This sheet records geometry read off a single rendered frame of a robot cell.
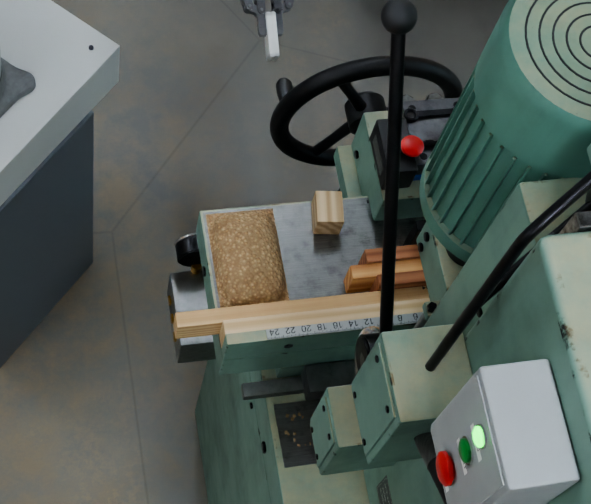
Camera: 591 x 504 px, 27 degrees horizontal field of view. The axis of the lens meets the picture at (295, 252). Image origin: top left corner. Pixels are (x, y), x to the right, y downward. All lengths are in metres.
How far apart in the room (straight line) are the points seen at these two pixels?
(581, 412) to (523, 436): 0.05
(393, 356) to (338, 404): 0.22
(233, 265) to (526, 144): 0.56
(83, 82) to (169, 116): 0.81
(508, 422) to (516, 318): 0.12
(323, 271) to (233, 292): 0.13
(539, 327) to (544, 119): 0.19
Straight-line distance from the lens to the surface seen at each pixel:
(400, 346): 1.18
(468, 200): 1.26
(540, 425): 0.99
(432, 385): 1.17
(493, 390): 0.99
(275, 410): 1.66
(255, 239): 1.60
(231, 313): 1.55
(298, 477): 1.64
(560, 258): 1.00
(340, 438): 1.37
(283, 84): 1.85
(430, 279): 1.52
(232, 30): 2.90
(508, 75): 1.11
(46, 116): 1.94
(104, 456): 2.46
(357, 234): 1.67
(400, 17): 1.20
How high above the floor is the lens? 2.37
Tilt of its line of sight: 64 degrees down
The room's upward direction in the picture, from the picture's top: 20 degrees clockwise
